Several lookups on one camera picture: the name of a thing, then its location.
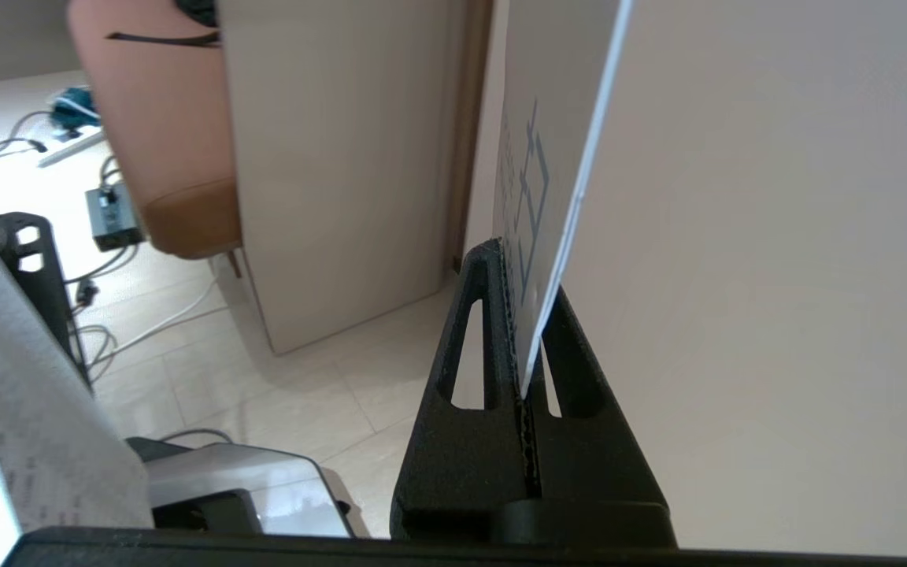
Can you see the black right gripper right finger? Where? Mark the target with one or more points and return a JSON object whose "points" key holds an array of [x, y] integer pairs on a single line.
{"points": [[603, 465]]}

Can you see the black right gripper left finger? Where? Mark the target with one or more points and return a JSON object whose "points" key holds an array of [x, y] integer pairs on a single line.
{"points": [[461, 465]]}

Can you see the blue do-not-disturb door hanger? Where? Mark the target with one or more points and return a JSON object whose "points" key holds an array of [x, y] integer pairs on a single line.
{"points": [[556, 118]]}

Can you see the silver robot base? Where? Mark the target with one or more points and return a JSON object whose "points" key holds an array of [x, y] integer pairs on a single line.
{"points": [[264, 480]]}

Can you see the cream door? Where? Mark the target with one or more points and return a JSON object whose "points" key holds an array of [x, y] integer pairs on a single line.
{"points": [[776, 276]]}

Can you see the beige partition panel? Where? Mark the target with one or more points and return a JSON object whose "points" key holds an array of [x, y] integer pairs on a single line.
{"points": [[343, 157]]}

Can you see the black power adapter box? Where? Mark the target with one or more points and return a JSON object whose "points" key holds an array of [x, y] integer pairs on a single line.
{"points": [[113, 216]]}

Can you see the white power strip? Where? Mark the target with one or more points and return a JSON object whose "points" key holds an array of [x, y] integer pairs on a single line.
{"points": [[68, 148]]}

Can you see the teal object on floor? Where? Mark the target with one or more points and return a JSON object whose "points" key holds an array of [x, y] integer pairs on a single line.
{"points": [[74, 106]]}

